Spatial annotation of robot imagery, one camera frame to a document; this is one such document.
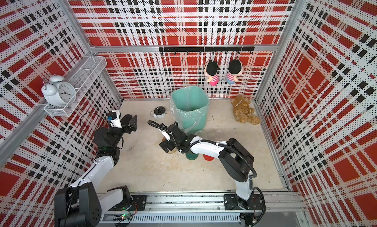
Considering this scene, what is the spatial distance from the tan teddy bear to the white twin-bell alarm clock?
0.94m

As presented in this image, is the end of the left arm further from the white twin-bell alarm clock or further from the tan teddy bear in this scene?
the tan teddy bear

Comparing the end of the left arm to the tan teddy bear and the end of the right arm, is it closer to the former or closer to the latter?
the end of the right arm

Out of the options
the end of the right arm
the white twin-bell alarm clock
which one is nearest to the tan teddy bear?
the end of the right arm

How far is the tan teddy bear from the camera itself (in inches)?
38.5

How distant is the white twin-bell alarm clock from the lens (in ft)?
1.93
